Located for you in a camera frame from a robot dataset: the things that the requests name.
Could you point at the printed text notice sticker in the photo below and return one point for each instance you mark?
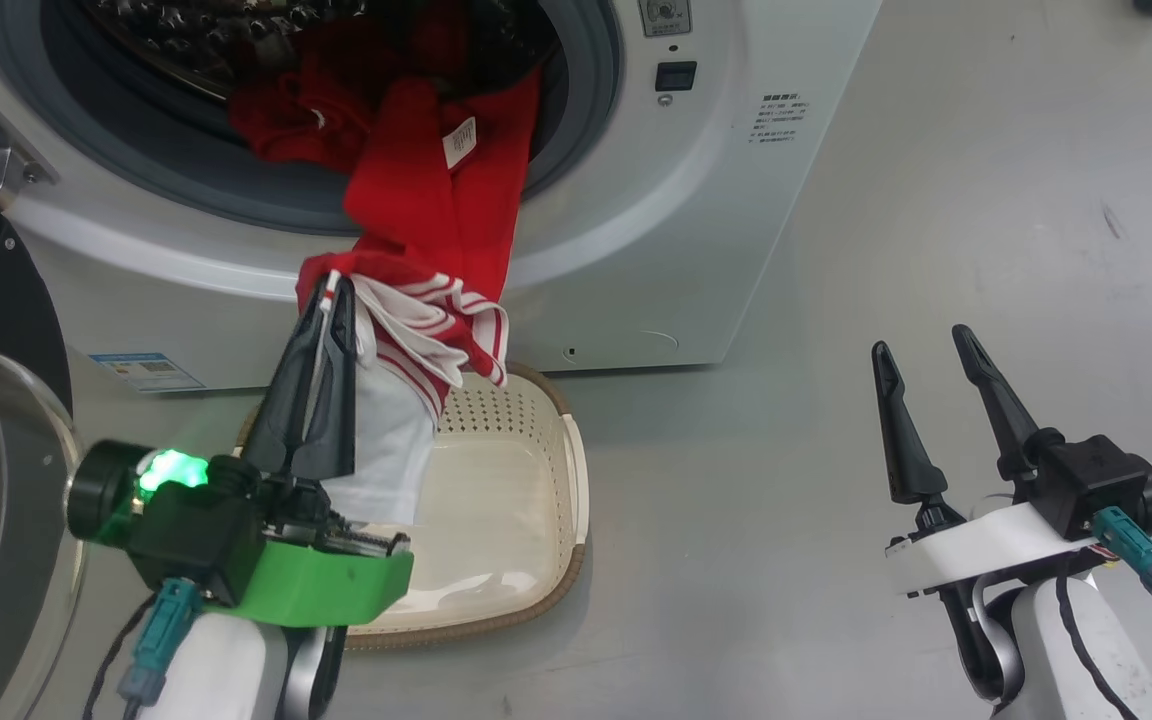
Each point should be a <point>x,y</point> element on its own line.
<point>779,118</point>

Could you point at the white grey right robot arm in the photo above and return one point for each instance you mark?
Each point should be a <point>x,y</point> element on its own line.
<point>1126,660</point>

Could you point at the red white-striped garment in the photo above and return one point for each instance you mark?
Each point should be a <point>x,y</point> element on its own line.
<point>426,200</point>

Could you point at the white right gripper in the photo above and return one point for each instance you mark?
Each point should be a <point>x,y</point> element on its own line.
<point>986,550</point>

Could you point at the white front-load washing machine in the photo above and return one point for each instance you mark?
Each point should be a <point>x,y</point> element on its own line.
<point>656,250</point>

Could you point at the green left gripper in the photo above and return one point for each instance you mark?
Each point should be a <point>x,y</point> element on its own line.
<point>326,585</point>

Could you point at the cream perforated laundry basket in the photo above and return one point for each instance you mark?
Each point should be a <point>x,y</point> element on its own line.
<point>506,500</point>

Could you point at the blue energy label sticker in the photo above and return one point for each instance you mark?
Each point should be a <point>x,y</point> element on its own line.
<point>146,372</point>

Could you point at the black round glass machine door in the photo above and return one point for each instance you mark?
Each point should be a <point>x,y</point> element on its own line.
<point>6,300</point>

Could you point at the black door lock socket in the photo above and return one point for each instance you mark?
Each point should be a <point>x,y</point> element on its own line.
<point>676,76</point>

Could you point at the steel washing drum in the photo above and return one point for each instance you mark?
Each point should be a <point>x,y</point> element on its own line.
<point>186,40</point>

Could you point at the warning pictogram sticker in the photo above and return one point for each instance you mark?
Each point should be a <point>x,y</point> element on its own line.
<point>664,15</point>

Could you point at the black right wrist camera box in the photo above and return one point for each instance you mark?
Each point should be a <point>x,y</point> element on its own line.
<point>1091,480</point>

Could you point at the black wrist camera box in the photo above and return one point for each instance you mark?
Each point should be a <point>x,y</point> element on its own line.
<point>1091,480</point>
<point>191,540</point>

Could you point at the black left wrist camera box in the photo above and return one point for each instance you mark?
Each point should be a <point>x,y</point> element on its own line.
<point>191,540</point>

